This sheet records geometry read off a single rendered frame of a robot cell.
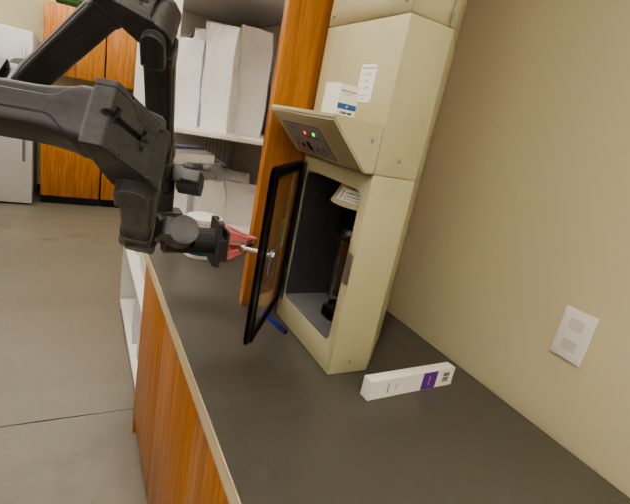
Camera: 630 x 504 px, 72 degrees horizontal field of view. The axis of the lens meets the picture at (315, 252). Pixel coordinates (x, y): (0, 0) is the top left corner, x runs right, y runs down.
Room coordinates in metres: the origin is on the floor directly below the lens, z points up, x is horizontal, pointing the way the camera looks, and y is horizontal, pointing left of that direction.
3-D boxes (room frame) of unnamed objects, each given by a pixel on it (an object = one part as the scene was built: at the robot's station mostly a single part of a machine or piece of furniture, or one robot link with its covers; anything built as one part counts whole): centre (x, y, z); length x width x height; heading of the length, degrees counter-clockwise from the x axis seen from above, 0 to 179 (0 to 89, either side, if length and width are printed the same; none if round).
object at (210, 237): (0.89, 0.24, 1.20); 0.07 x 0.07 x 0.10; 30
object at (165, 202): (1.11, 0.43, 1.21); 0.10 x 0.07 x 0.07; 120
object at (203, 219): (1.52, 0.42, 1.02); 0.13 x 0.13 x 0.15
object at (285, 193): (0.99, 0.10, 1.19); 0.30 x 0.01 x 0.40; 174
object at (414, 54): (1.08, -0.11, 1.33); 0.32 x 0.25 x 0.77; 31
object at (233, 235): (0.93, 0.18, 1.20); 0.09 x 0.07 x 0.07; 120
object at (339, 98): (0.93, 0.01, 1.54); 0.05 x 0.05 x 0.06; 38
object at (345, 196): (1.05, -0.10, 1.34); 0.18 x 0.18 x 0.05
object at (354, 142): (0.99, 0.05, 1.46); 0.32 x 0.12 x 0.10; 31
